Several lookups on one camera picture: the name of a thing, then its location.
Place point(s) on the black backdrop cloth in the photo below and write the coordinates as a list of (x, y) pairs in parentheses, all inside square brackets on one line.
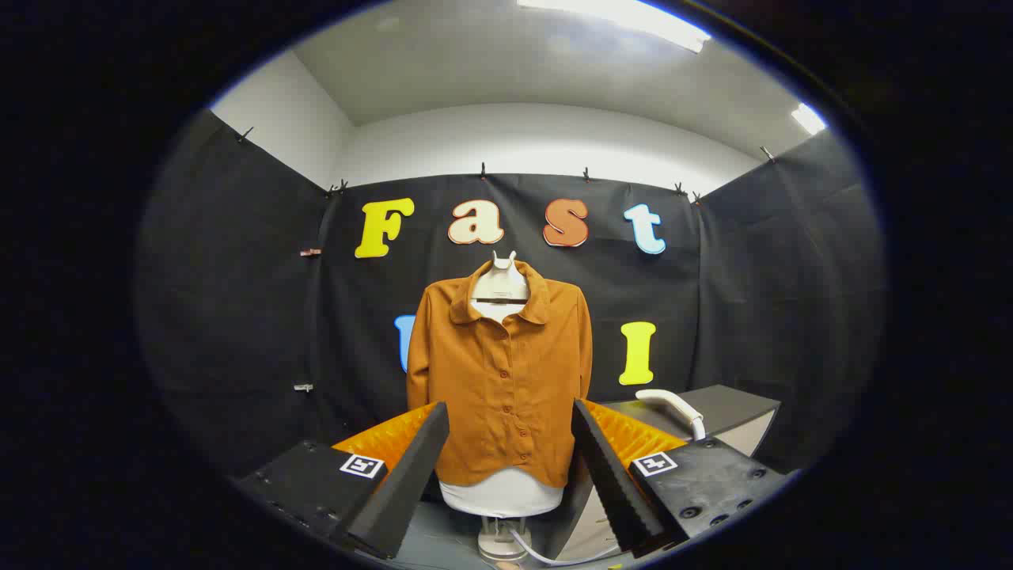
[(237, 317)]

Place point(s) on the grey cabinet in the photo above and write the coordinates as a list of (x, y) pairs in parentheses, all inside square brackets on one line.
[(728, 404)]

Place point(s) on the long ceiling light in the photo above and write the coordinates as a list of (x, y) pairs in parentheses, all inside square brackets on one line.
[(625, 17)]

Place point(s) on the white clothes hanger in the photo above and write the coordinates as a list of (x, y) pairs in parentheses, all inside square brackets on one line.
[(502, 281)]

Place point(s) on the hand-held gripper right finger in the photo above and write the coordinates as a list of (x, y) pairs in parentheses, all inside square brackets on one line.
[(613, 475)]

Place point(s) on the white mannequin stand base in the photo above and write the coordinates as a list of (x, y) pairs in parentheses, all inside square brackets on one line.
[(502, 546)]

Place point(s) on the small ceiling light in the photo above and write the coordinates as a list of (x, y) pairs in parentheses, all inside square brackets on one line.
[(809, 119)]

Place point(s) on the white garment steamer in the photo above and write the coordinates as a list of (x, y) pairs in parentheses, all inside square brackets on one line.
[(673, 401)]

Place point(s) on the white mannequin torso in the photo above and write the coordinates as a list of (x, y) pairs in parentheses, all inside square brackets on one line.
[(502, 495)]

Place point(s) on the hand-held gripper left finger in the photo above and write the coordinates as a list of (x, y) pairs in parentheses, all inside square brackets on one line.
[(404, 475)]

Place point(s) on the brown button-up shirt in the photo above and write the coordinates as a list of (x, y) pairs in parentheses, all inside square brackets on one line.
[(506, 380)]

